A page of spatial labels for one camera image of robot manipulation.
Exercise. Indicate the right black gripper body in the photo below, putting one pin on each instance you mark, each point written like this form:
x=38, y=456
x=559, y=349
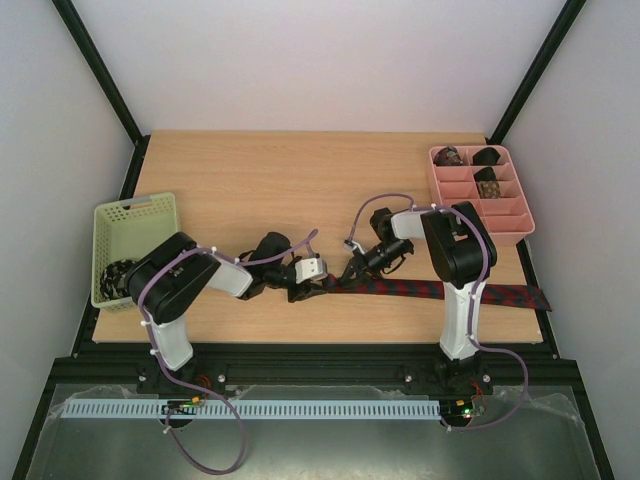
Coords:
x=360, y=265

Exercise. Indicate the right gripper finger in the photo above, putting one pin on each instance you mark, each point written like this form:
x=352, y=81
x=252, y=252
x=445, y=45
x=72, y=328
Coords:
x=352, y=272
x=365, y=278

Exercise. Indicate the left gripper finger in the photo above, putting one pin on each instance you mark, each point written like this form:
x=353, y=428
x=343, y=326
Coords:
x=297, y=294
x=317, y=288

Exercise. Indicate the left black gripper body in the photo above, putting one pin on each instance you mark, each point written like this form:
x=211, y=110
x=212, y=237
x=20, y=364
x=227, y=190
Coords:
x=274, y=276

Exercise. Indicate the red navy striped tie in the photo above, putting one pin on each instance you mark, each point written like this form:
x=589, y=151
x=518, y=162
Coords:
x=516, y=296

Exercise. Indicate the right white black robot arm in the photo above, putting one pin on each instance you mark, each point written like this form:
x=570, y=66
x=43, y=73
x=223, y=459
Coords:
x=462, y=255

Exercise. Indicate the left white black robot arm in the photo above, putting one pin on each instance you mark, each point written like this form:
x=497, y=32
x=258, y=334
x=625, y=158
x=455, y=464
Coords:
x=165, y=283

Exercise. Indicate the dark floral rolled tie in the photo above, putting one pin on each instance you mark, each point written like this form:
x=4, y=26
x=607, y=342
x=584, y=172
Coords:
x=448, y=156

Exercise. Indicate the brown patterned rolled tie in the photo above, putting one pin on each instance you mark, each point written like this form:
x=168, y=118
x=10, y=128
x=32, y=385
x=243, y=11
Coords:
x=489, y=190

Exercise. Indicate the pink divided organizer tray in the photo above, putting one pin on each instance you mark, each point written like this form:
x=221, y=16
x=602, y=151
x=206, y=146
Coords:
x=508, y=220

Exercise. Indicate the black rolled tie middle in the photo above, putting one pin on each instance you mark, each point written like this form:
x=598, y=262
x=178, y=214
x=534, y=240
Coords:
x=486, y=174

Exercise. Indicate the black rolled tie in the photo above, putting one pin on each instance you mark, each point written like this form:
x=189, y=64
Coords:
x=486, y=174
x=488, y=156

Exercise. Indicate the black rolled tie back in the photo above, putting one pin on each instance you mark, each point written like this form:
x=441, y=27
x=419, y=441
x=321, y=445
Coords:
x=488, y=156

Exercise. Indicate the green plastic basket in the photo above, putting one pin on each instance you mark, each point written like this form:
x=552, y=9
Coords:
x=128, y=230

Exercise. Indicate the black white patterned tie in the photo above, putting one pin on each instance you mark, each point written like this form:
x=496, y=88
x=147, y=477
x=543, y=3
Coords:
x=113, y=284

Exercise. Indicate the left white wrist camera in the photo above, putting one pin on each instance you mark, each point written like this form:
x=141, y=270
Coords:
x=310, y=269

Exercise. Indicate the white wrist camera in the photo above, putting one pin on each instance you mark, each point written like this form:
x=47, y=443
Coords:
x=353, y=246
x=310, y=269

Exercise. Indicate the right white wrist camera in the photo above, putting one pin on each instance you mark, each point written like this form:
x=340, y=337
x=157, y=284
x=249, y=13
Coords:
x=353, y=246

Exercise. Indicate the black aluminium frame rail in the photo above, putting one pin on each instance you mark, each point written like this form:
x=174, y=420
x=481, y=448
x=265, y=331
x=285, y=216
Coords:
x=226, y=367

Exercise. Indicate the light blue cable duct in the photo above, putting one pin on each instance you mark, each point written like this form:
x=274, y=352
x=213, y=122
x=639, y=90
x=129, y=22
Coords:
x=254, y=409

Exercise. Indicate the right black frame post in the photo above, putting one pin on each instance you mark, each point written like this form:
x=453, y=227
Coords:
x=561, y=26

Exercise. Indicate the black frame post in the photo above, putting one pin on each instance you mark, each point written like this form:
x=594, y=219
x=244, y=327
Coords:
x=561, y=26
x=89, y=51

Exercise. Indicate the left black frame post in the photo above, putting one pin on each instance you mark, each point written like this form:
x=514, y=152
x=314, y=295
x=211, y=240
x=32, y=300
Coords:
x=89, y=51

